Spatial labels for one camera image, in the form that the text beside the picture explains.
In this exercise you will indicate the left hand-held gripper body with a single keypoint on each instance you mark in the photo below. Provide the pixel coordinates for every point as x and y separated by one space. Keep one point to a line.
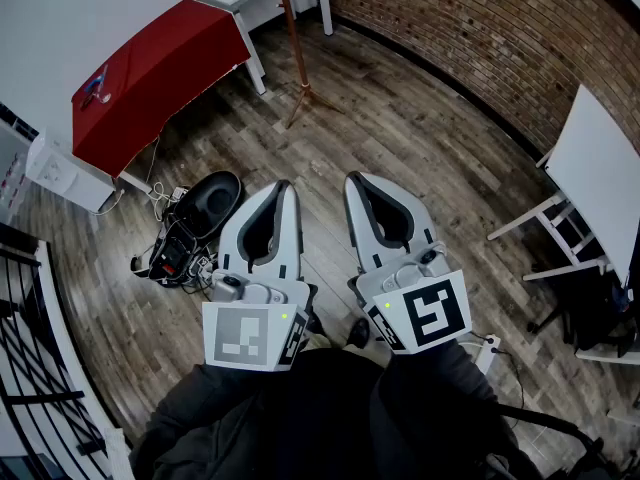
250 338

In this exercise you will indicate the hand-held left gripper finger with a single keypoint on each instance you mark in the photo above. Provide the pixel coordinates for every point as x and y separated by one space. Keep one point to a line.
290 238
231 240

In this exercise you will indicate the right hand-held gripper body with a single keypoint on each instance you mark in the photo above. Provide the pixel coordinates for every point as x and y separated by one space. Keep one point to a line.
430 313

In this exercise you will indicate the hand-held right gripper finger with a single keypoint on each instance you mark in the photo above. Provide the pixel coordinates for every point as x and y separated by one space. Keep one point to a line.
357 228
415 213

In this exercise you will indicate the wooden coat stand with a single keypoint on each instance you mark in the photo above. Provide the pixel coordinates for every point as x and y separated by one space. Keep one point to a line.
295 43

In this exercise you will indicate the person's left forearm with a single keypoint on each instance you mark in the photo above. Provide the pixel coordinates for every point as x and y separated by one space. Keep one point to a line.
200 408

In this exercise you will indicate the person's right forearm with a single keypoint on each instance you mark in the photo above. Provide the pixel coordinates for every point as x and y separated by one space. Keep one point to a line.
435 383

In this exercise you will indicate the black open equipment case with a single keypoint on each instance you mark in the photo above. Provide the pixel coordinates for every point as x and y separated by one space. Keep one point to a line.
210 203

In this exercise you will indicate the white power strip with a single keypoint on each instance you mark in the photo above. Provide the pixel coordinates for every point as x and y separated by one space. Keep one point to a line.
486 353

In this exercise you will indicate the person's black shoe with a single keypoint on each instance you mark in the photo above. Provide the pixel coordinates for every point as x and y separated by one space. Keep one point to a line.
357 333

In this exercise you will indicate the person's dark jacket torso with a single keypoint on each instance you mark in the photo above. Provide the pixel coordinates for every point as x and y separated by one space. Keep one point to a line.
320 418

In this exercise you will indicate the black office chair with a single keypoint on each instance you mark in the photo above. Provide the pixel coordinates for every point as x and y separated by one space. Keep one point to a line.
590 328

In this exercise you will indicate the red tablecloth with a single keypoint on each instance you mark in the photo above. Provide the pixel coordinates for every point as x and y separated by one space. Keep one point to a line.
150 83

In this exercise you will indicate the white plastic cabinet unit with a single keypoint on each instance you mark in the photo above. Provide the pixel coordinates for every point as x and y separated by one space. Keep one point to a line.
65 168

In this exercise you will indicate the white folding table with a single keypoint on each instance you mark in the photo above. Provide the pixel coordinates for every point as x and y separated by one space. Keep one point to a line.
595 168

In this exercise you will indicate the black metal railing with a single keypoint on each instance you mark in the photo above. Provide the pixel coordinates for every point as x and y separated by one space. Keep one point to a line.
30 368

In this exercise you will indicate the white shelf with small items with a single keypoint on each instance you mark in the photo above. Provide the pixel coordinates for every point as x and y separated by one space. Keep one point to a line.
12 168

